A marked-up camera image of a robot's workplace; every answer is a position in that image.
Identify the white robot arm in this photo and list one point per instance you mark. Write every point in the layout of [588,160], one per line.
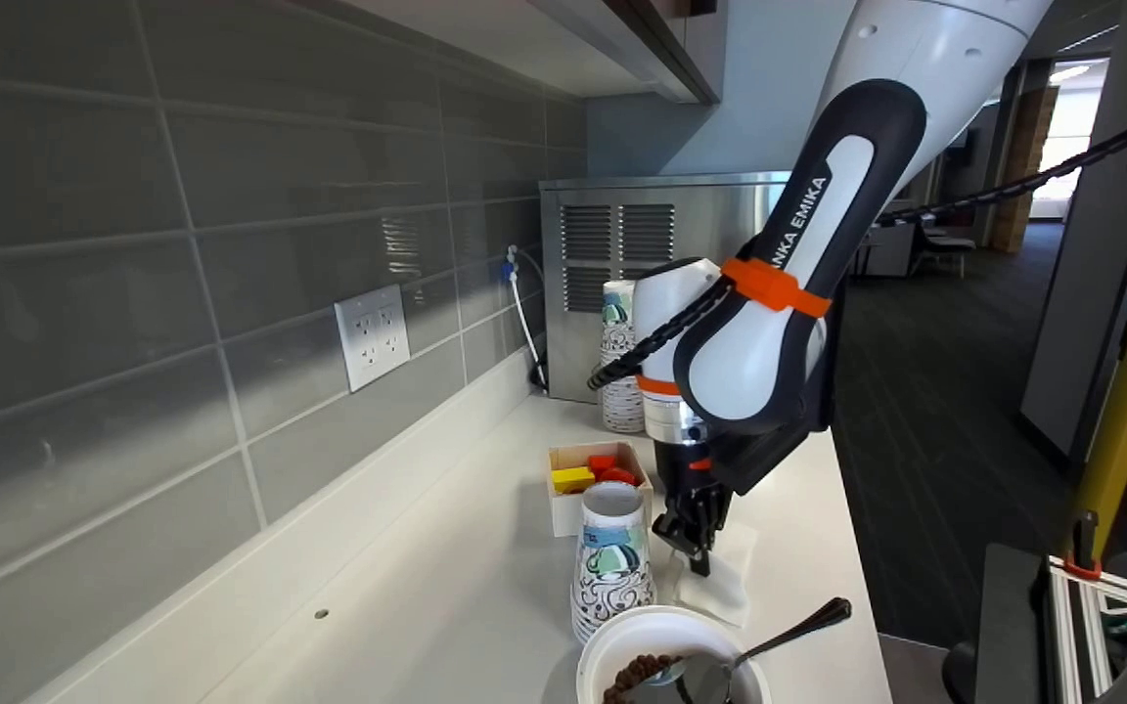
[732,358]

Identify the stack of paper cups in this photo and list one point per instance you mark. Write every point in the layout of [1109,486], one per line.
[618,399]

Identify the yellow tripod stand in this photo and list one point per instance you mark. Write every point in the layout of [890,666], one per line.
[1086,598]

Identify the cardboard box with blocks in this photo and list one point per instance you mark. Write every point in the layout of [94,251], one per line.
[578,465]

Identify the patterned paper cup near bowl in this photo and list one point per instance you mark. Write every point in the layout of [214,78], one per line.
[606,558]

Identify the white wall outlet centre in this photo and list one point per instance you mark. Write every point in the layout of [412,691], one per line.
[372,334]

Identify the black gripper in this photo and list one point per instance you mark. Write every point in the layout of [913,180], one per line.
[689,489]

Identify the white paper napkin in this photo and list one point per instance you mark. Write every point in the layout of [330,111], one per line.
[721,586]

